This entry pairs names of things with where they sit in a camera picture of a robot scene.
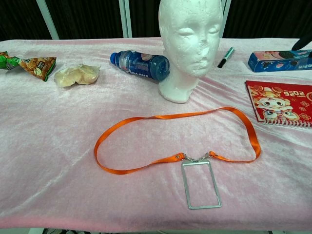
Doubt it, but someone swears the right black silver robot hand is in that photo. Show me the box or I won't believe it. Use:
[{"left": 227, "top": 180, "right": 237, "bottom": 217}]
[{"left": 292, "top": 31, "right": 312, "bottom": 51}]

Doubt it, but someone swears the clear badge holder frame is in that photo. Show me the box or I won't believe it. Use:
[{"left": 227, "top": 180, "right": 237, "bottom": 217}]
[{"left": 180, "top": 152, "right": 223, "bottom": 210}]

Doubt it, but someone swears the orange lanyard strap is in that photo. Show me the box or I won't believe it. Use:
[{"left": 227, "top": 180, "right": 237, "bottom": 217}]
[{"left": 94, "top": 106, "right": 262, "bottom": 173}]

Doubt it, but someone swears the white foam mannequin head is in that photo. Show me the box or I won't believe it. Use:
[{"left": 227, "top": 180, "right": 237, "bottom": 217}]
[{"left": 157, "top": 0, "right": 224, "bottom": 104}]

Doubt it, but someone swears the blue cookie box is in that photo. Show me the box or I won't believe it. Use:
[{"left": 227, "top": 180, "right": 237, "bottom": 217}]
[{"left": 248, "top": 49, "right": 312, "bottom": 73}]

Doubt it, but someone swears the red spiral notebook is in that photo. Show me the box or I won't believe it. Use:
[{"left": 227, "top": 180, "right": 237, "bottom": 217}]
[{"left": 245, "top": 80, "right": 312, "bottom": 129}]

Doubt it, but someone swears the green black marker pen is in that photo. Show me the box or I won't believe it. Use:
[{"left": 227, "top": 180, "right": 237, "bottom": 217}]
[{"left": 217, "top": 46, "right": 235, "bottom": 69}]

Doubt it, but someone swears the blue drink bottle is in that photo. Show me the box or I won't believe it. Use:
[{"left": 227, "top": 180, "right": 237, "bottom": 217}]
[{"left": 110, "top": 50, "right": 171, "bottom": 82}]

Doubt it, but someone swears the clear plastic snack bag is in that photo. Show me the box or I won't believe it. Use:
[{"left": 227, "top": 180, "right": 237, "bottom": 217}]
[{"left": 53, "top": 63, "right": 101, "bottom": 88}]

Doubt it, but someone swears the pink velvet tablecloth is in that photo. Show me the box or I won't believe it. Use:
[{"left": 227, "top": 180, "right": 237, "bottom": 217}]
[{"left": 0, "top": 37, "right": 312, "bottom": 232}]

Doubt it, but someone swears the green orange snack bag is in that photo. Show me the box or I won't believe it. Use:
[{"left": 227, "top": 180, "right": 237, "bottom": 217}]
[{"left": 0, "top": 51, "right": 57, "bottom": 82}]

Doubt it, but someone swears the white partition post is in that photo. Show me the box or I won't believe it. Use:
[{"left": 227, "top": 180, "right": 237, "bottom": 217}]
[
  {"left": 118, "top": 0, "right": 134, "bottom": 39},
  {"left": 36, "top": 0, "right": 60, "bottom": 40},
  {"left": 220, "top": 0, "right": 232, "bottom": 39}
]

